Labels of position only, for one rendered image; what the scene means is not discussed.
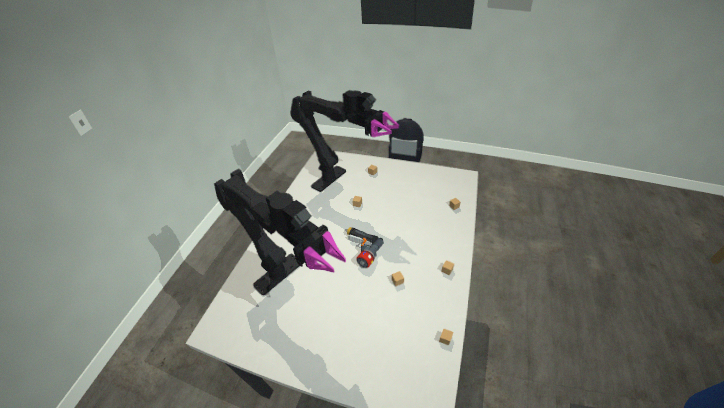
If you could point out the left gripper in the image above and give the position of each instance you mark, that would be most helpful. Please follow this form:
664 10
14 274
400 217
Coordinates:
382 117

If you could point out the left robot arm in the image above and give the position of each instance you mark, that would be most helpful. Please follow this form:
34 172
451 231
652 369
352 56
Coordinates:
332 110

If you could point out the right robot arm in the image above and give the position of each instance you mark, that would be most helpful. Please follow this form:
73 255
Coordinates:
246 200

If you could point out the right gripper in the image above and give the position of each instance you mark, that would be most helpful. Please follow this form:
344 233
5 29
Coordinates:
310 250

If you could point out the dark grey l-shaped nozzle body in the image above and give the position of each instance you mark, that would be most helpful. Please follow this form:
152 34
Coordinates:
368 253

